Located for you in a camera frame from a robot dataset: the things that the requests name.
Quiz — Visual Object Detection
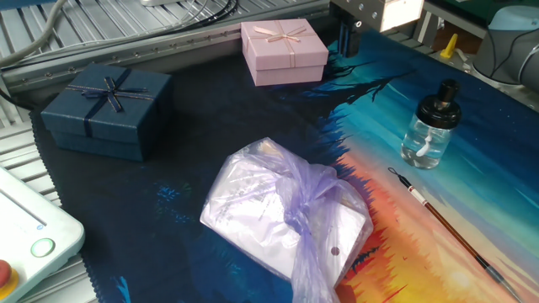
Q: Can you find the silver Schunk gripper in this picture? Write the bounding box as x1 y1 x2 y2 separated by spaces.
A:
330 0 425 60

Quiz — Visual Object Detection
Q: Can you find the purple plastic bag with packets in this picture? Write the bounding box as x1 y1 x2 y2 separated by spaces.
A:
199 136 375 303

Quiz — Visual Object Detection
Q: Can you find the pink gift box with ribbon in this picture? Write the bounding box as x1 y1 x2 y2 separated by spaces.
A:
240 19 330 88

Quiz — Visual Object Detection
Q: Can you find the yellow plastic clip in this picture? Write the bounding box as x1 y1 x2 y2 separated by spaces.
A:
440 33 459 60

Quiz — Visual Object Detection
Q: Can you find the glass jar with black lid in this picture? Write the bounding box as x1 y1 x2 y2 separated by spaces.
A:
400 78 462 170

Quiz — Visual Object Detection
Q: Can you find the colourful sunset landscape mat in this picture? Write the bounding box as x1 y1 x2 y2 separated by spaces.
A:
29 24 539 303

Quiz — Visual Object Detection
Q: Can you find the brown calligraphy brush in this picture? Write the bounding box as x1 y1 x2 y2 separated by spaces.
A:
387 167 526 303

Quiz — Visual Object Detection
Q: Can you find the navy gift box with ribbon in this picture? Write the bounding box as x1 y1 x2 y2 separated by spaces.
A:
40 62 173 162

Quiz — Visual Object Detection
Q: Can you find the white teach pendant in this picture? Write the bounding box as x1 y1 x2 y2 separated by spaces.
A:
0 166 86 303

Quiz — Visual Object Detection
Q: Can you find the black cable pair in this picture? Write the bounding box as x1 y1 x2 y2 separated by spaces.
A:
83 0 240 45

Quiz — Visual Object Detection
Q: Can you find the aluminium table edge rail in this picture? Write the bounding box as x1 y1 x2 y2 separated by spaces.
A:
0 8 334 96

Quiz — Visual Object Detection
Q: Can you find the thick grey cable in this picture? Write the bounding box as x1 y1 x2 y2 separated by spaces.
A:
0 0 69 68

